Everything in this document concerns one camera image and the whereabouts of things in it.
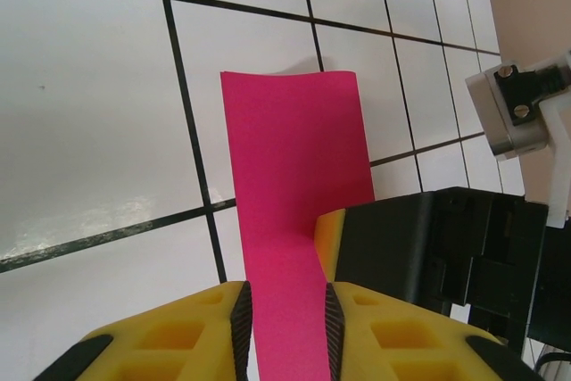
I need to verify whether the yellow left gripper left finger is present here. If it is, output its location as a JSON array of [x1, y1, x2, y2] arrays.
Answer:
[[35, 280, 261, 381]]

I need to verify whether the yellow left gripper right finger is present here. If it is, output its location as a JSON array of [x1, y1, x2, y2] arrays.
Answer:
[[324, 281, 549, 381]]

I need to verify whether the pink square paper sheet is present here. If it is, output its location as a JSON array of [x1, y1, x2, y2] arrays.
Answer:
[[219, 69, 377, 381]]

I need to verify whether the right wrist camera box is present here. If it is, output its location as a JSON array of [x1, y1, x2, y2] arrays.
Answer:
[[465, 48, 571, 227]]

